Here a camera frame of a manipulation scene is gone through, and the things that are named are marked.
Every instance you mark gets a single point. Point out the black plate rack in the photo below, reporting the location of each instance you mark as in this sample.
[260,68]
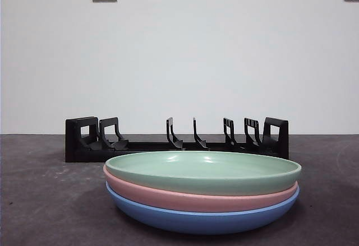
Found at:
[78,150]

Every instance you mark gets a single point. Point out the green round plate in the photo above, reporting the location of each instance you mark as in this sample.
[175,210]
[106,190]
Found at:
[202,167]

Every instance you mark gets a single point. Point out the pink round plate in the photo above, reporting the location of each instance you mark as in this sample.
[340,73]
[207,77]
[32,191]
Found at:
[196,201]

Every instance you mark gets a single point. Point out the blue round plate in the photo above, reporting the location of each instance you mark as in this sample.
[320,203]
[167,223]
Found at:
[202,223]

